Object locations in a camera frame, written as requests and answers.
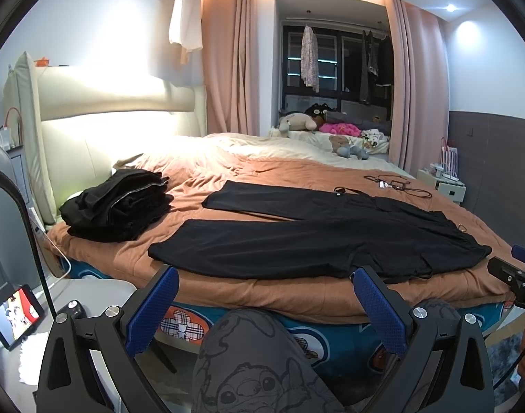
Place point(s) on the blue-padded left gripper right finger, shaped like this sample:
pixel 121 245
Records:
pixel 386 309

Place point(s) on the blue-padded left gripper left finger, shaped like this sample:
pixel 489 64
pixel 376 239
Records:
pixel 145 309

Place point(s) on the black pants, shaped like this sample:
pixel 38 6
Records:
pixel 306 233

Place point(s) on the stack of folded black clothes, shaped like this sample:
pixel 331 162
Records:
pixel 120 209

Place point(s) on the grey cartoon-print trouser leg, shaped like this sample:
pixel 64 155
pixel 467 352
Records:
pixel 249 362

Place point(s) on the white bedside drawer cabinet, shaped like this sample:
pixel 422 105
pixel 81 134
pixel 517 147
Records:
pixel 454 190

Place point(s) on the smartphone with lit screen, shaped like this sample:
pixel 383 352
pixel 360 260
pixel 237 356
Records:
pixel 20 314

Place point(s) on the cream bed sheet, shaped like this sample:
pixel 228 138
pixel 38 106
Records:
pixel 311 146

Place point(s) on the white patterned cloth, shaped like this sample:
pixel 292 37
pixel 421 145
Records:
pixel 374 141

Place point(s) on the grey and brown plush toy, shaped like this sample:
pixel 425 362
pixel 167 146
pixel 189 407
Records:
pixel 343 148

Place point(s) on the cream padded headboard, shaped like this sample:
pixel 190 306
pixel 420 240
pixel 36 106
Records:
pixel 74 123

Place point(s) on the pink garment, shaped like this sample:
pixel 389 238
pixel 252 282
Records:
pixel 344 129

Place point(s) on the beige plush toy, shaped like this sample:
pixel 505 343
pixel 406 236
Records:
pixel 296 122

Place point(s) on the black plush toy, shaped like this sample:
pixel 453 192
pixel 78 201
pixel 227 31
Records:
pixel 318 113

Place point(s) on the pink curtain right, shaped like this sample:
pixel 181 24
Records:
pixel 420 106

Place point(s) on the pink curtain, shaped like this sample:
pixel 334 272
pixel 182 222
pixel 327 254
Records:
pixel 420 106
pixel 230 65

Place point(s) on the floral hanging garment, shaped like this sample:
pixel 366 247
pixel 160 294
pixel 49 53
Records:
pixel 310 59

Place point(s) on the white hanging shirt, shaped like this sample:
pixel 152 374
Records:
pixel 185 29

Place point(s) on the pink curtain left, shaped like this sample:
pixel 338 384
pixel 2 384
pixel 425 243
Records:
pixel 230 65

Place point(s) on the dark hanging garment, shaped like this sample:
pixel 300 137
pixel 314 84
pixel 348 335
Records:
pixel 369 66

